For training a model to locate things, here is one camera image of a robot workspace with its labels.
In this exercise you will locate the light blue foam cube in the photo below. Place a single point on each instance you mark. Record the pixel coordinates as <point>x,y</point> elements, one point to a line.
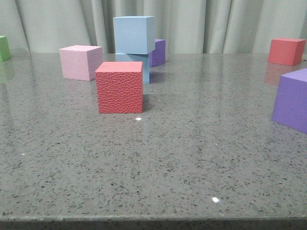
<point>137,57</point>

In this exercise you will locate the textured red foam cube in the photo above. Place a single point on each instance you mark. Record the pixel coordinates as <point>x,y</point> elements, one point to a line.
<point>119,87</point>

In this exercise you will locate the purple foam cube back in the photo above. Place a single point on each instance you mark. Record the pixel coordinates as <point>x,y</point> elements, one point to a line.
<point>157,56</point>

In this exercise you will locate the pink foam cube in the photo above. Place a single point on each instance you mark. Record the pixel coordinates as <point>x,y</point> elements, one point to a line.
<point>80,62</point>

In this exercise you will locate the large purple foam cube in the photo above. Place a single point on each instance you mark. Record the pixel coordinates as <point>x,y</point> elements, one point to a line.
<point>290,106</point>

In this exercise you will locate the smooth red foam cube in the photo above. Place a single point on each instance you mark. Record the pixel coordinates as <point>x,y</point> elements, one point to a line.
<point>286,51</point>

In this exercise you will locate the grey-green curtain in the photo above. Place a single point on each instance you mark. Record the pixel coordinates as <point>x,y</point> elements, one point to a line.
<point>188,26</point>

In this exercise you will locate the green foam cube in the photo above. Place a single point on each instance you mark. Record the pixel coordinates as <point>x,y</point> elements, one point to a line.
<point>5,53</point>

